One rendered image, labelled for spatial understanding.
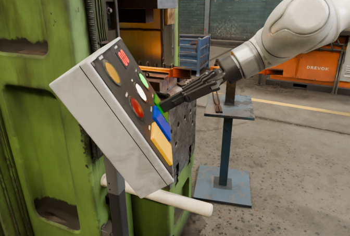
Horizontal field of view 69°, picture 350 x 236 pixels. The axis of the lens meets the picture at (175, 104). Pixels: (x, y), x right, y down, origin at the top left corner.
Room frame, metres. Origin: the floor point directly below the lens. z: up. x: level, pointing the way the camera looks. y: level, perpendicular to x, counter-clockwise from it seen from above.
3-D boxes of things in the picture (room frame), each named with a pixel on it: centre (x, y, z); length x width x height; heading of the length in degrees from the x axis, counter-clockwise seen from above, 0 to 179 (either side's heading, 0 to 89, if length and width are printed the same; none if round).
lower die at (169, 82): (1.20, 0.22, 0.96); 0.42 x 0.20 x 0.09; 68
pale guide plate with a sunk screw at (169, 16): (1.46, 0.03, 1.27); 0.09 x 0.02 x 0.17; 158
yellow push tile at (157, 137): (0.48, 0.03, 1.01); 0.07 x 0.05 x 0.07; 3
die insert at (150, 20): (1.24, 0.25, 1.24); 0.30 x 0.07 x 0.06; 68
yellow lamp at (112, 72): (0.47, 0.12, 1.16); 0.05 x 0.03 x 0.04; 158
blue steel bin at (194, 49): (5.35, -0.06, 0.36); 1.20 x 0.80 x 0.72; 68
